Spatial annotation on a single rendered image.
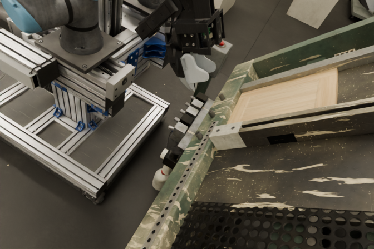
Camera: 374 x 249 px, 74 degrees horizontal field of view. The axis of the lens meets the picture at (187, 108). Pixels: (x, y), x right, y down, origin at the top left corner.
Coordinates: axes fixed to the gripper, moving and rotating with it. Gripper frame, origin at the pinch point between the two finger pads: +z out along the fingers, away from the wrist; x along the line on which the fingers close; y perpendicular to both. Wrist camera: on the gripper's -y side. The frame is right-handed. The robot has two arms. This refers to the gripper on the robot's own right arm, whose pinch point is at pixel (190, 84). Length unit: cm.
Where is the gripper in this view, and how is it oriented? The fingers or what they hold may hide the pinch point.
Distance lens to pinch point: 50.9
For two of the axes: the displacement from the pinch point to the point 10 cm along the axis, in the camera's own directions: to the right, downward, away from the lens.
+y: 8.8, 1.4, -4.5
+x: 4.4, -6.0, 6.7
